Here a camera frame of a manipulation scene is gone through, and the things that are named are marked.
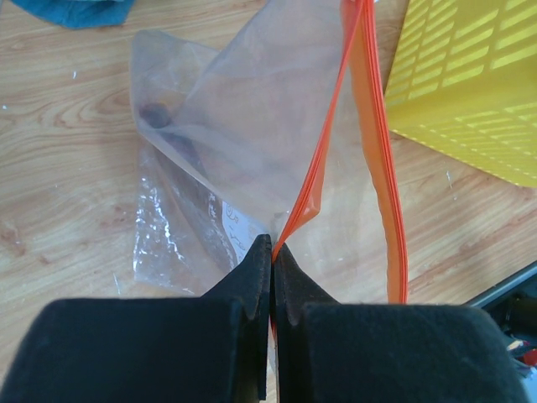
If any yellow plastic shopping basket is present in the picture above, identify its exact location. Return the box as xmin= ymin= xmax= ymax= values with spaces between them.
xmin=384 ymin=0 xmax=536 ymax=187

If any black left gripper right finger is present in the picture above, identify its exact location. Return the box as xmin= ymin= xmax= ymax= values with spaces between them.
xmin=271 ymin=247 xmax=528 ymax=402

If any blue crumpled cloth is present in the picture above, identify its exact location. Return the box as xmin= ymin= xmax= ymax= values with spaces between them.
xmin=12 ymin=0 xmax=135 ymax=29

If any clear orange zip top bag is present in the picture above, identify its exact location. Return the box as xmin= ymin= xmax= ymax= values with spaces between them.
xmin=129 ymin=1 xmax=408 ymax=304

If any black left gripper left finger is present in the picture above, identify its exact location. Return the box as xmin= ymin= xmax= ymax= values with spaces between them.
xmin=1 ymin=235 xmax=272 ymax=402

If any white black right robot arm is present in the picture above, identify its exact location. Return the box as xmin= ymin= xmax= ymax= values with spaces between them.
xmin=466 ymin=262 xmax=536 ymax=376

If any chocolate eclair toy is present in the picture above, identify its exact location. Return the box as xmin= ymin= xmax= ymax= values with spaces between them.
xmin=139 ymin=103 xmax=237 ymax=273

